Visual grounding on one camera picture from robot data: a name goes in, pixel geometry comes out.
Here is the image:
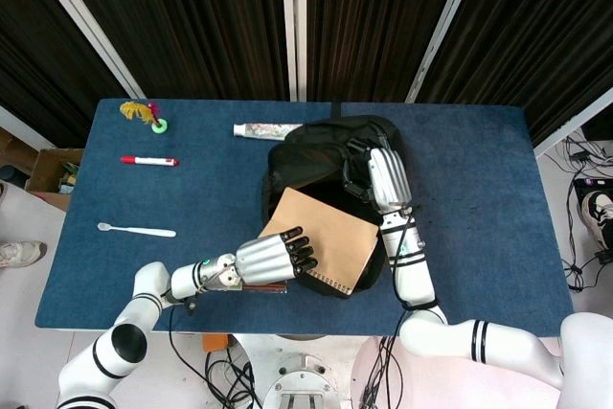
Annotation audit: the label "black and white sneaker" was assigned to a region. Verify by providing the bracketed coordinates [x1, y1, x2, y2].
[580, 190, 613, 250]

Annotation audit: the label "black backpack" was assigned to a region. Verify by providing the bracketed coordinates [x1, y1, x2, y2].
[261, 102, 408, 300]

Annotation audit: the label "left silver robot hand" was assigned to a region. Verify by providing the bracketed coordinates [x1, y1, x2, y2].
[234, 225, 320, 285]

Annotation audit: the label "cardboard box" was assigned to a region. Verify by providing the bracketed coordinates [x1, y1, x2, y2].
[24, 148, 85, 213]

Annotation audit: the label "black floor cable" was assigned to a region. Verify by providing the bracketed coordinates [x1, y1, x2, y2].
[559, 135, 613, 291]

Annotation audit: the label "white frame post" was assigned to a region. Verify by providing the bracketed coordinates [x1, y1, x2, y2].
[0, 105, 54, 149]
[534, 87, 613, 159]
[280, 0, 308, 102]
[405, 0, 489, 104]
[21, 0, 147, 100]

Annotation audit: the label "spiral-bound notebook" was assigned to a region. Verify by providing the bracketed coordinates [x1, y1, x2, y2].
[258, 187, 380, 296]

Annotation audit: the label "white toothbrush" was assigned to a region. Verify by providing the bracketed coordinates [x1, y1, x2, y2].
[97, 221, 177, 239]

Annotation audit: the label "blue table cloth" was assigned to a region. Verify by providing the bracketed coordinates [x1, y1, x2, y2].
[34, 98, 575, 336]

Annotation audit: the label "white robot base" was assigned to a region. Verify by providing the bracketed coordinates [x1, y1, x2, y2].
[238, 334, 355, 409]

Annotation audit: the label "orange block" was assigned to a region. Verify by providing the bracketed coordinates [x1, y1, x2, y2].
[201, 333, 231, 352]

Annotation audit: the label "feather shuttlecock with green base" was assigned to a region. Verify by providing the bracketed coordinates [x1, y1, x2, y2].
[119, 101, 170, 135]

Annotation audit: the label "dark brown curtain panel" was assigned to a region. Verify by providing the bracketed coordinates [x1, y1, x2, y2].
[306, 0, 465, 103]
[0, 0, 130, 149]
[416, 0, 613, 147]
[47, 0, 291, 102]

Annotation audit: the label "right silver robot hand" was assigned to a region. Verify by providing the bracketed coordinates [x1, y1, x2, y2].
[340, 138, 414, 214]

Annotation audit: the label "red and white marker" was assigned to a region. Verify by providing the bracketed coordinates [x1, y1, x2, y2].
[120, 155, 180, 168]

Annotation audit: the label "chopsticks in plastic package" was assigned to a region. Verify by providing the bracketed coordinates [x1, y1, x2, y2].
[205, 283, 288, 295]

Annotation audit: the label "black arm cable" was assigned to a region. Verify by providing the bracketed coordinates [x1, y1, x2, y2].
[386, 207, 440, 348]
[167, 279, 226, 409]

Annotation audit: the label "white toothpaste tube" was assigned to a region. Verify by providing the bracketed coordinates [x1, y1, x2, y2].
[233, 122, 304, 140]

